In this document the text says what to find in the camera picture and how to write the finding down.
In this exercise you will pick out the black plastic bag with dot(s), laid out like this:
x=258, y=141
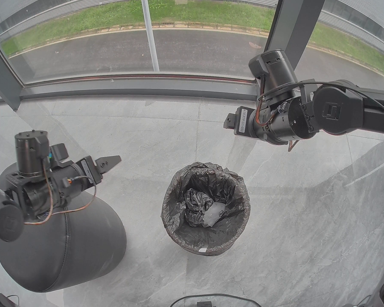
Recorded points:
x=179, y=209

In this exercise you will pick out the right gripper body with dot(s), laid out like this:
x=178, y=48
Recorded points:
x=281, y=123

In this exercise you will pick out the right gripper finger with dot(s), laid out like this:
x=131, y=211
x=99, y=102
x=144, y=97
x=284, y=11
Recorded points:
x=232, y=122

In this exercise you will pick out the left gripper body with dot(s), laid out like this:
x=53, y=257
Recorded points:
x=73, y=179

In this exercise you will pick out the black plastic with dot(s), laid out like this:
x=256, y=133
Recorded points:
x=196, y=206

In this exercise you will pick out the white printed paper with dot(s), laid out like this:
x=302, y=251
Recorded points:
x=213, y=216

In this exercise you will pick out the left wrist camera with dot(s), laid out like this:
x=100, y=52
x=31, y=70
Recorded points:
x=59, y=152

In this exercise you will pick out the window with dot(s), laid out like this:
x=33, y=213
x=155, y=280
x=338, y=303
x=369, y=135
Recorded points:
x=300, y=11

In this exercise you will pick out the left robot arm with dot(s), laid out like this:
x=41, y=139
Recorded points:
x=32, y=152

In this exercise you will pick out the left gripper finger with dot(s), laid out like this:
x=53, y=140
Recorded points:
x=107, y=163

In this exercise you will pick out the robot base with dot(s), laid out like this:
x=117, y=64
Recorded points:
x=206, y=304

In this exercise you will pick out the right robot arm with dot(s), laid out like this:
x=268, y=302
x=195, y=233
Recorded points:
x=339, y=110

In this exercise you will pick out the grey trash bin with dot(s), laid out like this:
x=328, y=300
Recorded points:
x=217, y=250

